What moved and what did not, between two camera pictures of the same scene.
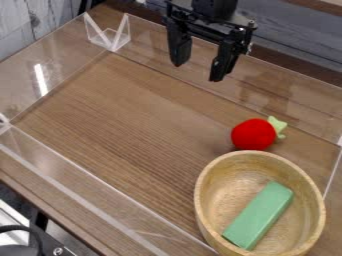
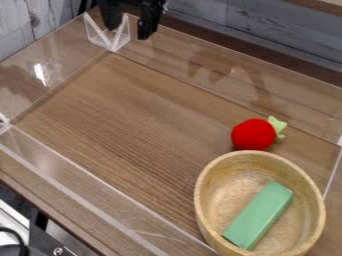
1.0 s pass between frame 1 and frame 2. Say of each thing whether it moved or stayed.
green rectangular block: stayed
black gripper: moved
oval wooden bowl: stayed
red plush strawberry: stayed
